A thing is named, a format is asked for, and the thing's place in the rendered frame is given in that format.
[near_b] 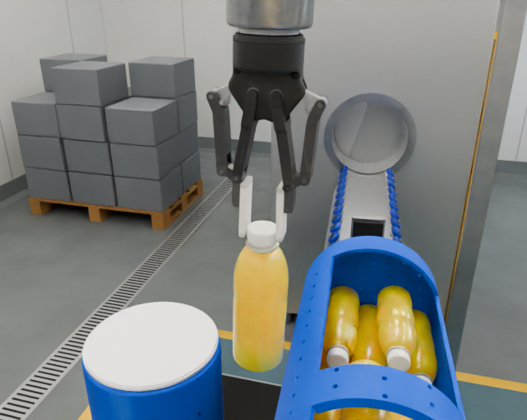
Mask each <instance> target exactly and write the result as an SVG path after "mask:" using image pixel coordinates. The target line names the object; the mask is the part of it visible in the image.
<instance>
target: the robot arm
mask: <svg viewBox="0 0 527 420"><path fill-rule="evenodd" d="M226 23H227V24H228V25H229V26H231V27H235V28H238V32H235V34H234V35H233V74H232V77H231V78H230V80H229V82H228V85H227V86H224V87H216V88H214V89H213V90H211V91H209V92H207V94H206V98H207V100H208V104H209V106H210V108H211V110H212V113H213V133H214V145H215V157H216V169H217V174H218V175H219V176H220V177H223V176H225V177H226V178H229V179H230V180H231V181H232V184H233V186H232V204H233V206H234V207H237V208H239V226H238V235H239V237H240V238H244V237H245V235H246V234H247V227H248V225H249V224H250V223H251V207H252V187H253V177H252V176H247V177H245V176H246V174H247V173H248V172H247V171H248V163H249V159H250V155H251V151H252V146H253V140H254V135H255V131H256V127H257V124H258V121H259V120H267V121H270V122H272V123H274V131H275V132H276V137H277V143H278V149H279V161H280V167H281V173H282V179H283V180H282V181H281V183H280V184H279V186H278V187H277V198H276V237H275V242H277V243H281V242H282V241H283V239H284V235H285V233H286V226H287V213H289V214H292V212H293V210H294V208H295V206H296V187H298V186H307V185H309V182H310V180H311V178H312V176H313V172H314V161H315V155H316V148H317V142H318V136H319V125H320V119H321V116H322V114H323V112H324V110H325V108H326V107H327V105H328V103H329V99H328V98H327V97H326V96H319V95H317V94H315V93H313V92H310V91H309V90H308V89H307V84H306V82H305V81H304V48H305V37H304V35H303V34H302V33H300V30H303V29H308V28H311V27H312V26H313V23H314V0H226ZM231 94H232V95H233V97H234V99H235V100H236V102H237V103H238V105H239V106H240V108H241V109H242V111H243V116H242V120H241V130H240V134H239V139H238V146H237V152H236V156H235V160H234V164H233V160H232V146H231V131H230V116H229V107H228V105H229V104H230V103H231ZM301 100H304V102H305V108H304V110H305V112H306V113H307V114H309V116H308V119H307V123H306V128H305V135H304V148H303V155H302V162H301V168H300V172H297V170H296V164H295V157H294V145H293V138H292V131H291V117H290V113H291V112H292V111H293V110H294V108H295V107H296V106H297V105H298V104H299V102H300V101H301Z"/></svg>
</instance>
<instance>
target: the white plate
mask: <svg viewBox="0 0 527 420"><path fill-rule="evenodd" d="M217 346H218V330H217V328H216V326H215V324H214V322H213V320H212V319H211V318H210V317H209V316H208V315H207V314H205V313H204V312H202V311H200V310H198V309H197V308H195V307H191V306H189V305H185V304H182V303H176V302H150V303H145V304H140V305H137V306H133V307H129V308H126V309H124V310H122V311H120V312H116V313H115V314H114V315H112V316H110V317H108V318H106V319H105V320H104V321H102V322H101V323H100V324H98V325H97V326H96V327H95V328H94V329H93V330H92V332H91V333H90V334H89V336H88V338H87V339H86V341H85V343H84V345H83V363H84V367H85V368H86V370H87V371H88V373H89V374H90V375H91V376H92V377H93V378H94V379H95V380H97V381H98V382H100V383H101V384H103V385H105V386H108V387H111V388H115V389H119V390H124V391H133V392H142V391H151V390H157V389H160V388H166V387H170V386H173V385H174V384H177V383H180V382H182V381H184V380H186V379H188V378H190V377H192V376H193V375H194V374H196V373H197V372H199V371H200V370H201V369H202V368H204V367H205V366H206V365H207V364H208V362H209V361H210V360H211V359H212V357H213V355H214V354H215V352H216V349H217Z"/></svg>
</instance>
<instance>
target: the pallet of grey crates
mask: <svg viewBox="0 0 527 420"><path fill-rule="evenodd" d="M39 62H40V66H41V71H42V76H43V85H44V90H45V91H46V92H41V93H38V94H34V95H32V96H28V97H24V98H20V99H18V100H14V101H11V104H12V109H13V116H14V120H15V124H16V129H17V133H18V141H19V146H20V150H21V154H22V159H23V166H24V167H25V168H24V169H25V173H26V177H27V181H28V189H29V193H30V197H29V198H28V199H29V204H30V208H31V212H32V213H33V214H40V215H43V214H44V213H46V212H47V211H49V210H51V209H52V208H55V207H56V206H57V205H59V204H60V203H61V204H67V205H74V206H82V207H88V213H89V218H90V221H92V222H98V223H101V222H102V221H104V220H105V219H106V218H108V217H109V216H111V215H112V214H113V213H115V212H116V211H123V212H130V213H143V214H150V215H151V218H152V226H153V229H156V230H163V231H164V230H165V229H166V228H167V227H168V226H169V225H171V224H172V223H173V222H174V221H175V220H176V219H177V218H178V217H179V216H180V215H181V214H182V213H183V212H184V211H185V210H186V209H187V208H188V207H189V206H190V205H191V204H192V203H193V202H194V201H195V200H196V199H197V198H198V197H199V196H200V195H201V194H203V181H202V178H201V172H200V156H199V150H198V123H197V121H198V111H197V95H196V91H195V89H196V88H195V73H194V59H193V57H155V56H152V57H146V58H142V59H139V60H135V61H131V62H128V70H129V77H130V85H131V87H128V83H127V74H126V67H125V63H124V62H108V60H107V55H105V54H82V53H65V54H61V55H57V56H51V57H44V58H40V59H39Z"/></svg>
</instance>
